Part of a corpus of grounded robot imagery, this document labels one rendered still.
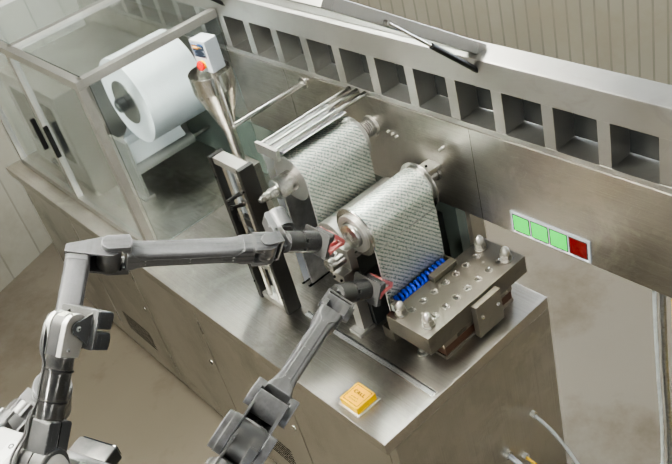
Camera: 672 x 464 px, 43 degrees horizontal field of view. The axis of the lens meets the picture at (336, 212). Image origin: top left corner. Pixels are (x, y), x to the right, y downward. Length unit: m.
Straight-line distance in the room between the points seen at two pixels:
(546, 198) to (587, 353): 1.48
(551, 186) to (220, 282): 1.21
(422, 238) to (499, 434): 0.64
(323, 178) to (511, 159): 0.54
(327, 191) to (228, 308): 0.57
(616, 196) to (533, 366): 0.75
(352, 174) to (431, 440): 0.77
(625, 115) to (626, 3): 2.66
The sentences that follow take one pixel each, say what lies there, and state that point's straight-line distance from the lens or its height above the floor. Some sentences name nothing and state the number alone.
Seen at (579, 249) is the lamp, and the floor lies 1.18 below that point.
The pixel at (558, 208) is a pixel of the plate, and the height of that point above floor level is 1.29.
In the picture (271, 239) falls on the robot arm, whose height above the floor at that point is 1.39.
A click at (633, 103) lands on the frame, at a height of 1.64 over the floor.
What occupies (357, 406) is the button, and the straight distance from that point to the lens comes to 2.32.
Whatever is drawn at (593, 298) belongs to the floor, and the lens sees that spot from 3.85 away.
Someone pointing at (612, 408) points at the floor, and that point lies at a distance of 3.43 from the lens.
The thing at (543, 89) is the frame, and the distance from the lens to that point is 2.04.
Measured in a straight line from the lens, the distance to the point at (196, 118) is 3.10.
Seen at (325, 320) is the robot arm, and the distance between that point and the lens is 2.15.
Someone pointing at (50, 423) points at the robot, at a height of 1.63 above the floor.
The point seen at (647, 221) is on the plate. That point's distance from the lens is 2.06.
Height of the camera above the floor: 2.62
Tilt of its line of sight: 35 degrees down
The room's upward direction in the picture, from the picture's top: 16 degrees counter-clockwise
